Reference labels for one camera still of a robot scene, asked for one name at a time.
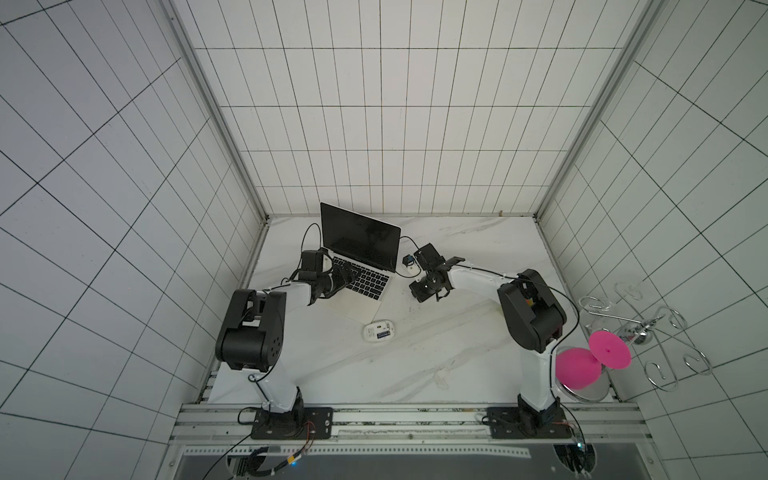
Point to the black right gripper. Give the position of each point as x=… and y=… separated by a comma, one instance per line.
x=437, y=267

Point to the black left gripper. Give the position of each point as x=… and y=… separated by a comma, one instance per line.
x=338, y=270

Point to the silver laptop black screen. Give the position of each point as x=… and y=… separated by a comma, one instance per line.
x=366, y=249

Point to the white wireless mouse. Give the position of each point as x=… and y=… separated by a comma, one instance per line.
x=378, y=331

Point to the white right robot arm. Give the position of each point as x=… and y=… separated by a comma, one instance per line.
x=533, y=316

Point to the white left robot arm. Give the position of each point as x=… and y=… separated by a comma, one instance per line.
x=252, y=335

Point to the clear glass bowl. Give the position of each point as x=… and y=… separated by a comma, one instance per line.
x=581, y=375

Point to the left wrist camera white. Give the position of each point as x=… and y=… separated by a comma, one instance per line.
x=324, y=260

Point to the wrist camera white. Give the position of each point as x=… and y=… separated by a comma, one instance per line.
x=411, y=266
x=324, y=260

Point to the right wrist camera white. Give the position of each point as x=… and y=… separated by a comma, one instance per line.
x=411, y=266

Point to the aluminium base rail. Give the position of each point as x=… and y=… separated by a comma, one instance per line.
x=405, y=429

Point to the chrome wire cup rack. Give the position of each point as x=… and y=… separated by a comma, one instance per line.
x=624, y=319

